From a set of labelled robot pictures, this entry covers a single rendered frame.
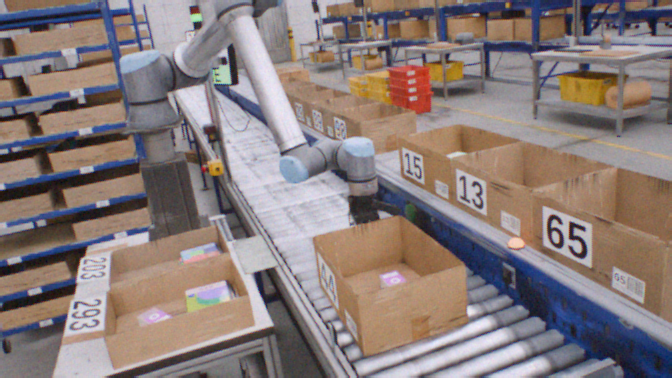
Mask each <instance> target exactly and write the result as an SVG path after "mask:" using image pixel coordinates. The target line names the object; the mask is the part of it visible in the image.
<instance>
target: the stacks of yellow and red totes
mask: <svg viewBox="0 0 672 378"><path fill-rule="evenodd" d="M429 70H430V67H426V66H418V65H408V66H402V67H394V68H388V69H387V71H383V72H376V73H370V74H366V75H361V76H355V78H349V79H348V81H349V83H350V85H348V87H349V88H350V93H352V94H354V95H355V94H356V95H360V97H365V98H369V99H373V100H376V101H380V102H384V103H388V104H391V105H395V106H400V107H403V108H407V109H411V110H414V111H415V114H420V113H425V112H430V111H431V94H433V92H431V91H430V86H432V85H431V84H430V78H431V75H429Z"/></svg>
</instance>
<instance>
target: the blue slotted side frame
mask: <svg viewBox="0 0 672 378"><path fill-rule="evenodd" d="M215 89H216V90H218V91H219V92H220V93H222V95H223V96H224V97H226V98H227V99H230V100H231V101H233V102H234V103H235V101H234V100H233V99H232V97H233V98H234V95H236V96H237V101H238V103H239V105H240V106H241V107H242V108H243V109H244V110H245V111H247V112H248V113H250V115H252V116H254V117H255V118H256V119H258V120H259V121H261V122H262V123H263V124H265V125H266V126H269V125H267V122H266V120H265V118H264V115H263V112H262V110H261V107H260V106H259V105H257V104H255V103H254V102H252V101H250V100H247V99H246V98H244V97H242V96H241V94H239V93H237V92H235V91H234V90H232V89H230V91H231V95H232V97H231V96H230V93H228V92H229V89H227V87H226V86H222V85H216V87H215ZM234 99H235V98H234ZM243 101H244V102H243ZM235 104H236V103H235ZM239 105H238V106H239ZM240 106H239V107H240ZM376 177H377V186H378V191H377V192H376V193H375V195H376V196H375V197H374V198H373V199H376V200H377V198H378V200H379V201H383V202H386V203H389V204H391V203H392V204H395V205H397V206H398V208H400V209H401V210H402V211H401V214H400V216H403V217H404V213H405V208H406V205H407V203H406V201H407V200H409V201H411V202H412V203H414V204H416V205H417V210H419V222H420V224H421V229H420V227H417V228H419V229H420V230H422V231H423V232H424V233H426V234H427V235H428V230H429V235H428V236H430V237H431V238H432V239H434V240H435V241H436V242H439V243H440V245H441V246H443V247H444V248H445V249H447V250H448V251H449V252H451V253H452V254H453V255H454V256H456V257H458V258H459V259H461V260H462V261H463V262H464V263H465V267H467V268H468V269H469V270H470V271H473V274H472V276H474V275H479V276H481V277H482V279H485V280H486V283H484V285H485V286H487V285H492V286H493V287H494V288H495V289H499V291H500V292H498V293H497V296H498V295H502V294H506V295H507V296H508V297H509V298H510V299H513V303H512V307H514V305H523V307H524V308H525V310H528V311H529V314H528V319H529V318H531V317H538V318H539V319H540V320H541V321H545V322H546V326H545V327H546V332H547V331H550V330H556V331H558V332H559V333H560V335H563V336H564V339H563V341H564V345H567V344H570V343H575V344H577V345H578V346H579V347H580V348H582V349H584V362H585V361H587V360H590V359H597V360H599V361H600V362H601V361H603V360H606V359H611V360H612V361H614V362H615V364H613V366H615V367H617V365H616V354H618V355H619V356H620V366H621V367H622V370H623V372H624V378H641V372H644V373H645V374H646V378H672V347H671V346H669V345H667V344H664V343H663V342H661V341H659V340H658V339H656V337H654V336H652V335H651V334H649V333H647V332H646V331H644V330H642V329H640V328H638V327H636V326H634V325H633V324H631V323H629V322H627V321H626V320H624V319H622V318H621V317H619V316H617V315H615V314H614V312H611V311H609V310H608V309H606V308H604V307H603V306H601V305H599V304H597V303H596V302H594V301H592V300H591V299H589V298H586V297H584V296H583V295H581V294H579V293H578V292H576V291H574V290H572V288H571V287H569V286H567V285H566V284H564V283H561V282H559V281H558V280H556V279H554V278H553V277H551V276H549V275H547V274H546V273H544V272H542V271H541V270H538V269H536V268H534V266H533V265H531V264H529V263H528V262H526V261H524V260H523V259H521V258H519V257H516V256H515V255H513V254H511V253H510V252H508V251H506V250H504V249H503V248H501V247H499V245H498V244H495V243H493V242H491V241H490V240H488V239H486V238H485V237H483V236H481V235H479V234H478V233H475V232H473V231H472V230H470V229H468V228H466V227H465V225H463V224H461V223H460V222H458V221H455V220H454V219H452V218H450V217H448V216H447V215H445V214H443V213H442V212H440V211H438V210H435V209H434V208H432V206H430V205H429V204H427V203H425V202H423V201H422V200H420V199H417V198H416V197H414V196H412V195H410V194H409V193H407V192H405V191H404V190H402V189H400V187H397V186H396V185H394V184H392V183H391V182H389V181H387V180H385V179H384V178H382V177H379V176H378V175H376ZM378 184H379V185H378ZM385 189H386V190H385ZM392 197H393V198H392ZM398 197H400V199H398ZM423 214H424V218H423ZM431 217H434V221H432V222H431ZM405 218H406V219H407V217H406V213H405ZM407 220H408V219H407ZM441 223H442V229H441ZM451 231H452V236H451ZM462 236H463V243H462ZM438 238H439V241H438ZM442 240H443V241H442ZM447 242H448V248H447ZM473 243H474V251H473ZM456 248H458V250H459V255H458V250H456ZM485 250H486V252H487V259H486V254H485ZM468 256H469V262H468ZM492 258H493V259H492ZM499 258H500V260H501V268H500V267H499ZM503 262H505V263H506V264H508V266H509V267H511V268H514V273H515V289H513V288H512V287H510V286H509V284H508V287H509V288H508V290H507V288H506V283H505V282H504V281H503V280H502V269H503ZM480 263H481V268H482V272H481V270H480ZM492 272H493V273H494V280H493V278H492ZM529 277H530V287H529ZM500 280H501V281H500ZM537 286H538V288H537ZM546 288H547V290H548V298H547V297H546ZM521 291H522V292H523V299H522V298H521ZM555 298H556V299H555ZM563 299H566V301H567V307H566V310H564V307H563ZM537 301H538V308H539V311H537ZM574 309H575V311H574ZM546 311H547V312H546ZM584 312H585V313H586V322H584V320H583V314H584ZM554 313H555V314H556V323H555V321H554ZM564 324H565V325H564ZM596 324H597V325H596ZM573 325H574V326H575V327H576V336H574V335H573ZM606 325H607V326H608V327H609V333H608V337H607V336H606V333H605V332H606ZM584 338H585V339H584ZM619 338H620V340H619ZM594 340H596V341H597V350H595V349H594ZM630 341H632V342H633V344H634V346H633V352H631V351H630ZM605 351H606V352H607V353H606V352H605ZM645 354H646V355H645ZM657 357H659V358H660V359H661V370H659V369H658V368H657ZM630 368H631V370H630Z"/></svg>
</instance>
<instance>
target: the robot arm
mask: <svg viewBox="0 0 672 378"><path fill-rule="evenodd" d="M282 2H283V0H214V13H215V14H214V15H213V16H212V17H211V18H210V19H209V21H208V22H207V23H206V24H205V25H203V26H202V27H201V28H200V29H199V30H198V33H197V34H196V35H195V36H194V37H193V38H192V39H191V40H190V41H189V42H182V43H180V44H179V45H178V46H177V47H176V48H175V49H174V50H173V52H171V53H165V54H159V52H158V51H157V49H150V51H144V52H138V53H134V54H130V55H126V56H124V57H122V58H121V60H120V64H121V73H122V76H123V80H124V84H125V88H126V93H127V97H128V102H129V106H130V109H129V118H128V125H129V128H132V129H143V128H152V127H158V126H163V125H168V124H171V123H174V122H176V121H178V115H177V113H176V110H175V109H174V107H173V106H172V104H171V102H170V100H169V95H168V93H170V91H174V90H178V89H183V88H189V87H193V86H199V85H202V84H204V83H206V82H207V81H209V80H210V79H211V77H212V71H213V69H212V68H211V66H212V62H213V61H214V60H215V59H216V58H217V57H218V56H219V55H220V53H221V52H222V51H223V50H224V49H225V48H227V47H228V46H229V45H230V44H231V43H233V45H234V47H235V49H236V52H237V54H238V57H239V60H240V62H241V64H242V67H243V69H244V71H245V73H246V77H247V79H249V81H250V84H251V86H252V88H253V90H254V93H255V96H256V98H257V101H258V103H259V105H260V107H261V110H262V112H263V115H264V118H265V120H266V122H267V125H269V127H270V129H271V131H272V135H273V137H274V139H275V142H276V144H277V146H278V148H279V153H280V156H281V159H280V161H279V171H280V173H281V175H282V177H283V178H284V179H285V180H286V181H287V182H290V183H293V184H297V183H300V182H305V181H306V180H309V179H311V178H313V177H315V176H318V175H320V174H323V173H326V172H329V171H331V169H341V171H347V175H348V183H349V192H350V194H351V195H349V196H348V204H349V211H348V217H349V226H350V227H351V226H357V224H361V223H366V222H370V221H375V220H379V219H381V218H379V214H378V213H377V210H379V211H383V212H386V213H388V214H390V215H392V216H396V215H398V216H400V214H401V211H402V210H401V209H400V208H398V206H397V205H395V204H392V203H391V204H389V203H386V202H383V201H379V200H376V199H373V198H374V197H375V196H376V195H375V193H376V192H377V191H378V186H377V177H376V167H375V158H374V148H373V143H372V141H371V140H370V139H367V138H350V139H347V140H345V141H333V140H329V139H323V140H319V141H317V142H315V143H314V144H313V146H312V147H309V144H308V142H307V140H305V139H304V137H303V135H302V131H301V129H300V127H299V124H298V122H297V120H296V118H295V114H294V112H293V110H292V107H291V105H290V103H289V100H288V98H286V95H285V92H284V90H283V88H282V86H281V83H280V81H279V79H278V75H277V73H276V71H275V68H274V66H273V64H272V62H271V59H270V56H269V54H268V51H266V50H267V49H265V47H264V44H263V42H262V40H261V37H260V34H259V32H258V30H257V27H256V25H255V23H254V21H255V20H256V19H257V18H259V17H261V16H262V14H263V13H264V12H266V11H267V10H268V9H270V8H276V7H279V6H280V5H281V4H282ZM350 215H351V216H352V220H354V221H352V222H350Z"/></svg>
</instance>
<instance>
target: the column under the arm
mask: <svg viewBox="0 0 672 378"><path fill-rule="evenodd" d="M140 172H141V176H142V180H143V184H144V188H145V193H147V196H148V200H149V204H150V209H151V213H152V217H153V221H154V224H155V226H154V225H152V226H151V227H149V241H153V240H157V239H161V238H165V237H170V236H173V235H177V234H181V233H185V232H190V231H194V230H198V229H203V228H207V227H212V224H211V221H209V218H208V215H207V214H202V215H200V216H199V212H198V206H197V202H196V198H195V193H194V188H193V183H192V179H191V175H189V169H188V165H187V160H186V157H185V155H184V152H183V150H181V151H179V152H175V158H173V159H170V160H166V161H161V162H155V163H149V160H148V158H142V159H140Z"/></svg>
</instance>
